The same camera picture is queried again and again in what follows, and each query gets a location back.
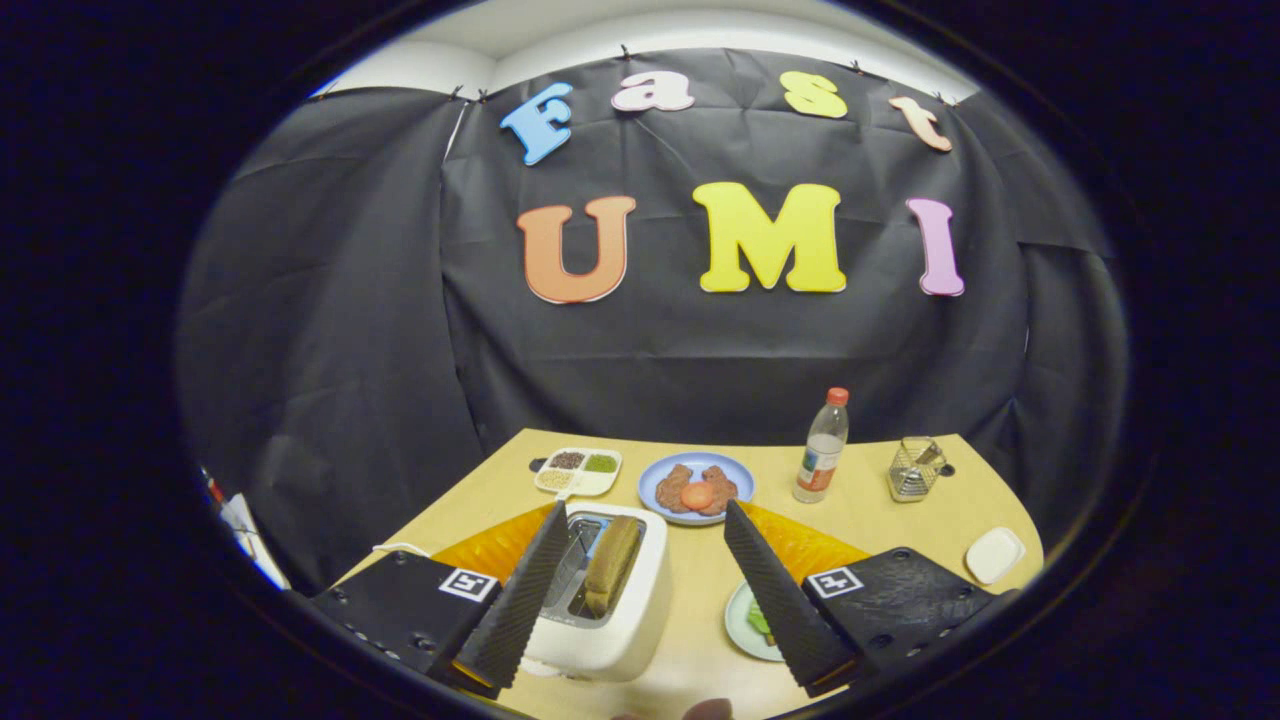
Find small white dish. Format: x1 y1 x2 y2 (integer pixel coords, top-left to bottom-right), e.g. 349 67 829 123
965 527 1027 586

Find brown meat piece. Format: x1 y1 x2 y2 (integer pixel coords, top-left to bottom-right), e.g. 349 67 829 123
700 466 739 516
655 464 697 514

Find pale green plate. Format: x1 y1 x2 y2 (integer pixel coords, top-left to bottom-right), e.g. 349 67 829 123
724 580 786 663

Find brown bread slice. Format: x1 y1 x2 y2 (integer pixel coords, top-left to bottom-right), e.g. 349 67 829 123
584 515 642 618

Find clear bottle with red cap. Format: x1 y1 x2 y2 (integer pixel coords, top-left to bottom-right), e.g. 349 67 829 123
792 387 851 504

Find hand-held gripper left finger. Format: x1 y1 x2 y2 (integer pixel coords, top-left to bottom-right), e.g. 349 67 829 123
310 500 571 699

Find white toaster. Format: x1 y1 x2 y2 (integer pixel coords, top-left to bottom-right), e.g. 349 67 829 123
520 502 673 683

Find wire mesh holder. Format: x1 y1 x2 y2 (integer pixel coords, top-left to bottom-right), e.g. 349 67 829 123
888 436 948 502

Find white divided seasoning dish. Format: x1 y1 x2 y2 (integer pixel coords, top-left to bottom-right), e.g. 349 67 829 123
533 447 623 499

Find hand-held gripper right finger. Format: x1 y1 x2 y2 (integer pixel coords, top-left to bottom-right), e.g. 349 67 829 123
722 499 1006 699

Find blue plate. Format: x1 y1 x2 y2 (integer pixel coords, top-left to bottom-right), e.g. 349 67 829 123
638 452 756 527

